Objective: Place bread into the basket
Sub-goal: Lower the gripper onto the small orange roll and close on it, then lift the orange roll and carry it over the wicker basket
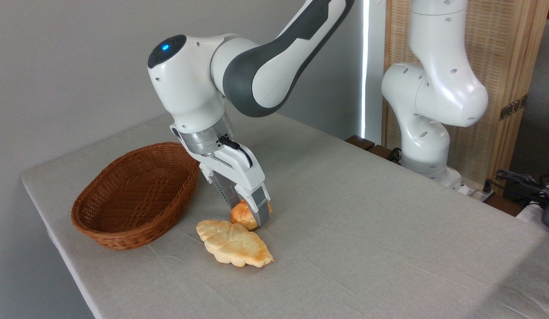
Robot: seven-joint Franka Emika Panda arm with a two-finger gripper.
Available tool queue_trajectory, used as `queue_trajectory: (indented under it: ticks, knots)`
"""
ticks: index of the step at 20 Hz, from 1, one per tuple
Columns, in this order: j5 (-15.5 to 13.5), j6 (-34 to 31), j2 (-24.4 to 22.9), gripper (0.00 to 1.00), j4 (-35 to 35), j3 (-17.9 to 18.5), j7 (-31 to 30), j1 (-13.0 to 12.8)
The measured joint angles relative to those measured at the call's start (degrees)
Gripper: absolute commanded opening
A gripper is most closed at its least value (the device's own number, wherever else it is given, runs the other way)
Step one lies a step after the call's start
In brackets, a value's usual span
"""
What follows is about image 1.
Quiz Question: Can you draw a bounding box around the grey tablecloth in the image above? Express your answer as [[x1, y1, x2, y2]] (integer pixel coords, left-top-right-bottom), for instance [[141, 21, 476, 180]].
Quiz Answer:
[[21, 112, 549, 319]]

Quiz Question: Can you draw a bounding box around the round golden knotted bread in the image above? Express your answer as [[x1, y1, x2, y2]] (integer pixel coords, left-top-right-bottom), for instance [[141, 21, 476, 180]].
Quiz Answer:
[[230, 199, 273, 231]]

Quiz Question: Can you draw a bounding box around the black cable bundle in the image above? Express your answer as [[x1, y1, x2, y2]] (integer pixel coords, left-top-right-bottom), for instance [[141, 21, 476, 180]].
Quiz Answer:
[[484, 169, 549, 210]]

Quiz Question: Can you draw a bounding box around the dark brown wooden board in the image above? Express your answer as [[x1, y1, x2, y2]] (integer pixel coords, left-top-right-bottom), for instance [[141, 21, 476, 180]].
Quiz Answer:
[[345, 135, 402, 165]]

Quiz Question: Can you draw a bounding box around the dark metal screen hinge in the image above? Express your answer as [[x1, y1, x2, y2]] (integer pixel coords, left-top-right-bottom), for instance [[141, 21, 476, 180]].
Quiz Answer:
[[499, 94, 529, 121]]

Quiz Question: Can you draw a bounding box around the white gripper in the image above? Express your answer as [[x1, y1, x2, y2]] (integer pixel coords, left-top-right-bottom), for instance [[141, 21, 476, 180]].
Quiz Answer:
[[189, 141, 272, 230]]

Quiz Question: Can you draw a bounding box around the brown wicker oval basket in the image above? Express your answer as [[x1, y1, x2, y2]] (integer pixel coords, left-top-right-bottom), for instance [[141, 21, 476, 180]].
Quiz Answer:
[[71, 142, 202, 251]]

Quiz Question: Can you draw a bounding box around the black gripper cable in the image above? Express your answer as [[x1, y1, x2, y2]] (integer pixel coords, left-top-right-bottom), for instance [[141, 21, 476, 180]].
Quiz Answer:
[[218, 136, 253, 169]]

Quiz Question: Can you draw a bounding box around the pale leaf-shaped flat bread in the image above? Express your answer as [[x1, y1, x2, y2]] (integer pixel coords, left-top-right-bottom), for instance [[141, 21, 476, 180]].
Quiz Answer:
[[196, 219, 274, 268]]

